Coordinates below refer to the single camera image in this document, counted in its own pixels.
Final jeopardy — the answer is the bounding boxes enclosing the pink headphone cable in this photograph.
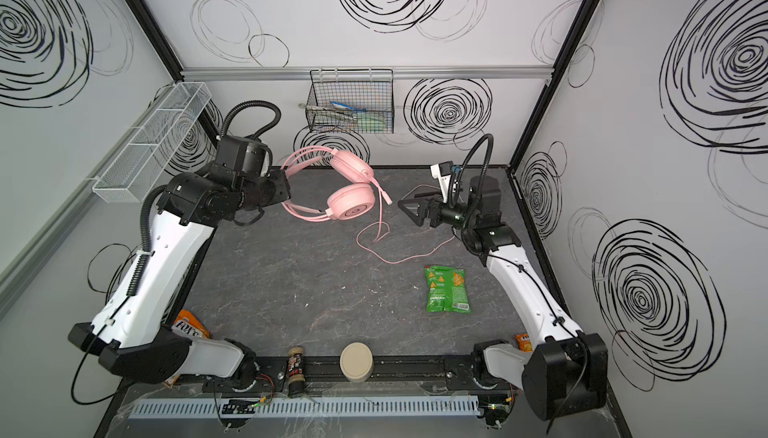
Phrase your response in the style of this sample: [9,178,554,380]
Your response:
[355,200,452,265]

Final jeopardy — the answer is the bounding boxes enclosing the pink headphones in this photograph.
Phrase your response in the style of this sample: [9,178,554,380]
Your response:
[280,145,392,223]

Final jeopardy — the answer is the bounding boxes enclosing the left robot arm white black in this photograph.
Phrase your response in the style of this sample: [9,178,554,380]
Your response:
[68,100,290,392]

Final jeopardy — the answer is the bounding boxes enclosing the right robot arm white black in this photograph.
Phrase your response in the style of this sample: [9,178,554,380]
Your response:
[398,133,608,423]

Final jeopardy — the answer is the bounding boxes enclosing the green snack bag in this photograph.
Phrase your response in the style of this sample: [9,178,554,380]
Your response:
[424,265,471,314]

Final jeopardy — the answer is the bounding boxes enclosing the green item in basket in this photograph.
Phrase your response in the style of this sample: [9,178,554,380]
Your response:
[354,111,388,133]

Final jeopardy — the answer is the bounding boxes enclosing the orange white snack bag left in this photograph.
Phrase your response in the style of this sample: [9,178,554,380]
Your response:
[173,309,211,339]

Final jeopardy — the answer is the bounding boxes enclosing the orange snack bag right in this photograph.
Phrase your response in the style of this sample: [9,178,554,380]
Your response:
[515,333,533,353]

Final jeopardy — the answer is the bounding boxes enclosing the beige round lid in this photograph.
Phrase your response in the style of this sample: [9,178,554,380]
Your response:
[339,342,374,383]

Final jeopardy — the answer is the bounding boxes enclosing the small brown bottle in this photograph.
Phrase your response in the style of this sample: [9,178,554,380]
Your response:
[286,346,306,398]

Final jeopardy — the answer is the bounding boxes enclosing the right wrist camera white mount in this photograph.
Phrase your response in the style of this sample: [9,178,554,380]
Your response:
[430,160,455,203]

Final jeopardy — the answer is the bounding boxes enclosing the black wire basket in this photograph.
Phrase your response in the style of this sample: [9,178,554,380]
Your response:
[299,68,395,134]

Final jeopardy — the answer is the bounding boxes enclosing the clear plastic wall shelf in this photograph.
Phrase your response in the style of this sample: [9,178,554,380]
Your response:
[92,82,211,203]

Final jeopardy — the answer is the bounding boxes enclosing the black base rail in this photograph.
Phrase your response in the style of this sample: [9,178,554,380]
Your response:
[200,353,517,396]

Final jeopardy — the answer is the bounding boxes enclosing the white slotted cable duct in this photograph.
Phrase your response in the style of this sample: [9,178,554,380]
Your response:
[128,396,481,419]

